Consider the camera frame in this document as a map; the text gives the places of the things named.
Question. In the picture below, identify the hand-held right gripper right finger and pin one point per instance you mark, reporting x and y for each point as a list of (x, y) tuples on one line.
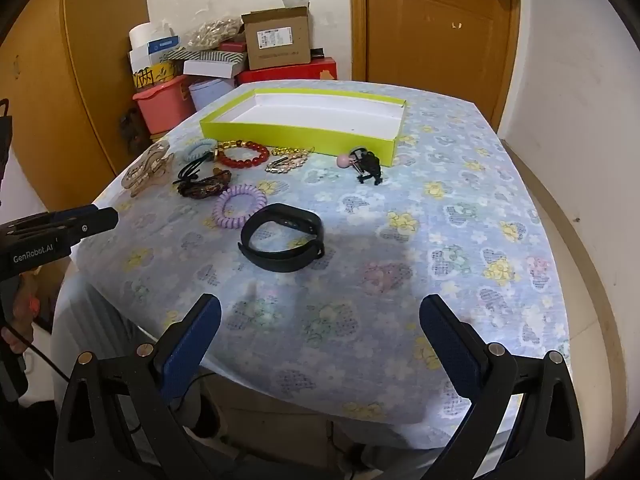
[(452, 350)]

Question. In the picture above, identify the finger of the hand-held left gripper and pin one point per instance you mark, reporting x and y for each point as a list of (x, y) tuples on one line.
[(100, 221), (45, 221)]

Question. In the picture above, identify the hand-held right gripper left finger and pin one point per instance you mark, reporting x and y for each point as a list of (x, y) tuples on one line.
[(190, 350)]

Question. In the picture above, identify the clear hair claw clip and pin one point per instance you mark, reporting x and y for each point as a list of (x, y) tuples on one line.
[(150, 170)]

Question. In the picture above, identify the yellow-green cardboard box tray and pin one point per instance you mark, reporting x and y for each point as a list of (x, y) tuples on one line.
[(325, 110)]

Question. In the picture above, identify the person's left hand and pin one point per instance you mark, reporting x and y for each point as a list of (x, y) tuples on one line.
[(12, 332)]

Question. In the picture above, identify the dark brown ornament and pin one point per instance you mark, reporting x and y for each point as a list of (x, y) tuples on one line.
[(131, 130)]

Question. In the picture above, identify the floral tablecloth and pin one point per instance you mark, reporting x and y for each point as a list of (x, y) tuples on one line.
[(400, 260)]

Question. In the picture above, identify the pink plastic basket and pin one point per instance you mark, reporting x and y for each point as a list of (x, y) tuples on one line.
[(162, 105)]

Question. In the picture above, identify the wooden wardrobe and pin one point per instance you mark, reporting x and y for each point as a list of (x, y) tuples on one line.
[(65, 85)]

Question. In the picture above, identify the yellow printed box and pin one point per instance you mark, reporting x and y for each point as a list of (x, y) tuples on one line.
[(157, 76)]

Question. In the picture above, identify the lavender round tin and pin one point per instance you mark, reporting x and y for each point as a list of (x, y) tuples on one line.
[(210, 94)]

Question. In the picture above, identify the blue and white box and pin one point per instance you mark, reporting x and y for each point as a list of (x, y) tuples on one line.
[(160, 47)]

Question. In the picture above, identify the white flat box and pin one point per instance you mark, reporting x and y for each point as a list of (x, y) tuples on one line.
[(210, 68)]

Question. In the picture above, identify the large white paper roll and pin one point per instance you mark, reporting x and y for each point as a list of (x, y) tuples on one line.
[(147, 32)]

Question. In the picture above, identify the green striped box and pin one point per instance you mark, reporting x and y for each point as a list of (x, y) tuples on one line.
[(220, 56)]

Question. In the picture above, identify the dark red small box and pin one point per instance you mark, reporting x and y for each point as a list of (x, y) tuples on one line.
[(232, 47)]

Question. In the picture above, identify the bag of gold trinkets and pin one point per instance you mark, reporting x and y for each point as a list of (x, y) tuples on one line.
[(215, 34)]

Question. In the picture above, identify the red gift box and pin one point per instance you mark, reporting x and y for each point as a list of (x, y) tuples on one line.
[(290, 74)]

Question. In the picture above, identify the brown cardboard box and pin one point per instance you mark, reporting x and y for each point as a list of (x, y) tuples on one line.
[(277, 40)]

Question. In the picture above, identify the wooden door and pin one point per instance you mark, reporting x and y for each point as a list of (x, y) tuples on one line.
[(440, 40)]

